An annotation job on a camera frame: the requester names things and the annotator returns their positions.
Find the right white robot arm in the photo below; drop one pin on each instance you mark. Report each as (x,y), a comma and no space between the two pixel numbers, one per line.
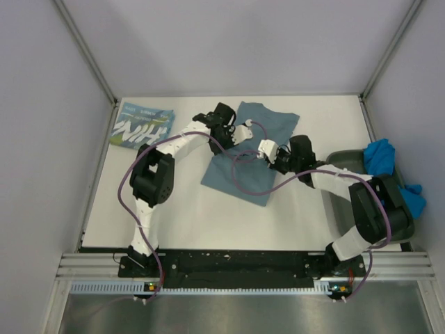
(380,212)

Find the aluminium frame post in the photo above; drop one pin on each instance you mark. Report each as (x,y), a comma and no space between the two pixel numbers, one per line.
(408,20)
(84,49)

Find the grey-blue t shirt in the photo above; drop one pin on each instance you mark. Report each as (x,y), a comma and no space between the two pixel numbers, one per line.
(254,176)

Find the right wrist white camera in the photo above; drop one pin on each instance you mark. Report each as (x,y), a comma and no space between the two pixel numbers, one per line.
(267,150)

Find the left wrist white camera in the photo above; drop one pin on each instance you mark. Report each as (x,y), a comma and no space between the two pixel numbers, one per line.
(242,132)

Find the folded printed blue t shirt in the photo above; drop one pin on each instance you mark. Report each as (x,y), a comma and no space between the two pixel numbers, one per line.
(138,125)

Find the right aluminium frame post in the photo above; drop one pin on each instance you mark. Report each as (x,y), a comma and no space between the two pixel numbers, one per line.
(408,20)

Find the wrist white camera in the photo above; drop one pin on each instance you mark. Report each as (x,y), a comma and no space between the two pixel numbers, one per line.
(242,132)
(267,150)

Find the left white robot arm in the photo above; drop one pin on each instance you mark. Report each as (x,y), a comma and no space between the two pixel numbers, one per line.
(151,176)

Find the grey plastic bin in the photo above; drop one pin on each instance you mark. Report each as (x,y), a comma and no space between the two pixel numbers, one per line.
(342,213)

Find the left aluminium frame post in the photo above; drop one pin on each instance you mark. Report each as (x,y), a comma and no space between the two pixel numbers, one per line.
(84,49)

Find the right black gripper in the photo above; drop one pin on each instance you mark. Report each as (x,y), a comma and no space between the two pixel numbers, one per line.
(276,165)

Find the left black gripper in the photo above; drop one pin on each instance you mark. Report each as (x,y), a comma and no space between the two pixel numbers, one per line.
(228,131)

